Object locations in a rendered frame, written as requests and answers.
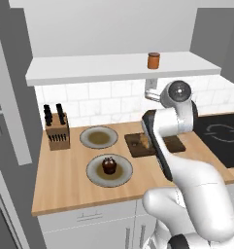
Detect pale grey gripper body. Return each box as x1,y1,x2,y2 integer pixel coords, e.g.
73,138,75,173
144,78,162,101

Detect orange jam jar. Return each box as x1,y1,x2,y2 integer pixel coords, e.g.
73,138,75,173
147,52,161,70

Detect white open cabinet shelf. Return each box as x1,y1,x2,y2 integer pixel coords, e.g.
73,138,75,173
24,51,222,88

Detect golden brown croissant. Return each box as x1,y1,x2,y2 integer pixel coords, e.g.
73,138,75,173
139,132,152,149

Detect dark brown cutting board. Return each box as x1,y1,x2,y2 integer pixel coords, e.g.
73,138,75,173
123,131,187,160

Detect grey plate with brown centre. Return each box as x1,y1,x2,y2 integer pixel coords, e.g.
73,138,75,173
79,125,119,150
85,153,134,189

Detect black hob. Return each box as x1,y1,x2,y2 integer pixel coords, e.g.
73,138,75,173
193,111,234,169

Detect brown chocolate cupcake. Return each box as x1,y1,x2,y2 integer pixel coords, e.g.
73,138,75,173
101,157,117,176

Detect wooden knife block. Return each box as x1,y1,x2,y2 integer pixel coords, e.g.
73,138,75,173
45,112,72,152

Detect grey fridge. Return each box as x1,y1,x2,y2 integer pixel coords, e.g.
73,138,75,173
0,9,34,249

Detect white cupboard door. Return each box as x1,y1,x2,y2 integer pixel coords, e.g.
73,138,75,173
43,216,138,249
133,212,159,249

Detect white drawer front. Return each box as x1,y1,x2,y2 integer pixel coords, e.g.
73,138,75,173
37,199,138,235

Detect black knife handle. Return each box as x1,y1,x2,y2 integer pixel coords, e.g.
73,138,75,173
43,103,54,127
55,102,66,126

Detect grey drawer handle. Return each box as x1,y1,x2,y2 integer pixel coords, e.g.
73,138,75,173
76,211,104,223

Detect grey cupboard door handle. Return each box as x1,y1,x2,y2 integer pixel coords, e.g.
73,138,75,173
124,227,131,249
139,224,147,249

